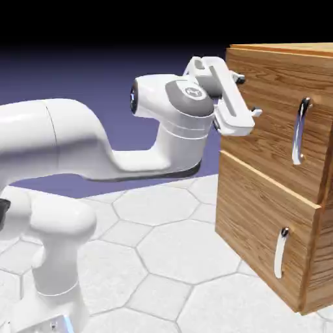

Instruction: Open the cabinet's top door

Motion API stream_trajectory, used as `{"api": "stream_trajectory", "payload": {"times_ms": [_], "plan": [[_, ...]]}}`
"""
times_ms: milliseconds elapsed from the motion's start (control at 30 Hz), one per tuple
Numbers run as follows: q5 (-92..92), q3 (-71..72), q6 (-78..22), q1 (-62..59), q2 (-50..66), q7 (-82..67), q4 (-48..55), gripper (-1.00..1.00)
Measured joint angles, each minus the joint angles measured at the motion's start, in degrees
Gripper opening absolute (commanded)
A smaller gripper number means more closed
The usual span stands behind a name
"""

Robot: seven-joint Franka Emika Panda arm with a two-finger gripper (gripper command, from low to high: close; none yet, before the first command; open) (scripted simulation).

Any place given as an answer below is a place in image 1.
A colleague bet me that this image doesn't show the light wood cabinet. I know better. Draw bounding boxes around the light wood cabinet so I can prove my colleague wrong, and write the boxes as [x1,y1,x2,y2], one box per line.
[215,42,333,316]

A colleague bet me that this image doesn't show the wood cabinet door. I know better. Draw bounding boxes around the wood cabinet door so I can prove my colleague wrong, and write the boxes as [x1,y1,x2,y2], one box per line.
[215,150,322,313]
[220,47,333,205]

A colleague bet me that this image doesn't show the curved silver door handle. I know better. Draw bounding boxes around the curved silver door handle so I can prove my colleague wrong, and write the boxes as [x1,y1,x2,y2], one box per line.
[273,226,290,280]
[291,96,313,165]

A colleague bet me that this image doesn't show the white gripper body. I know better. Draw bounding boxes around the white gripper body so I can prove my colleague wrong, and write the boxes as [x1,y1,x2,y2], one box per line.
[200,55,256,137]

